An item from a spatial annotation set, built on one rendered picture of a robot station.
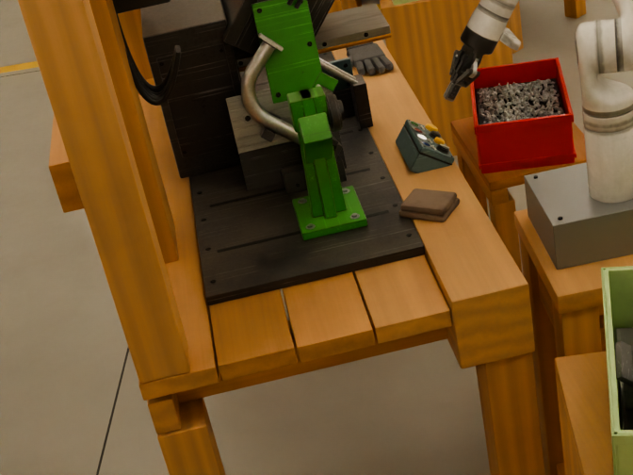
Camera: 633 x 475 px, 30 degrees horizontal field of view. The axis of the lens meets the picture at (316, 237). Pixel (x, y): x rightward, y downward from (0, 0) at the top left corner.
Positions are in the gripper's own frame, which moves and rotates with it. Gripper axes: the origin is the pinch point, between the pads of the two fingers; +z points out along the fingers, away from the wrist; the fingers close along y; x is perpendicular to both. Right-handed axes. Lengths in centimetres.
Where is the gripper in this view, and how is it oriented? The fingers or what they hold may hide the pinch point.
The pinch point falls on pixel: (451, 91)
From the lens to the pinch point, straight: 256.3
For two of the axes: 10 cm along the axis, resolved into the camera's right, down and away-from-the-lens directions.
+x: 9.0, 3.0, 3.2
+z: -4.1, 8.3, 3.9
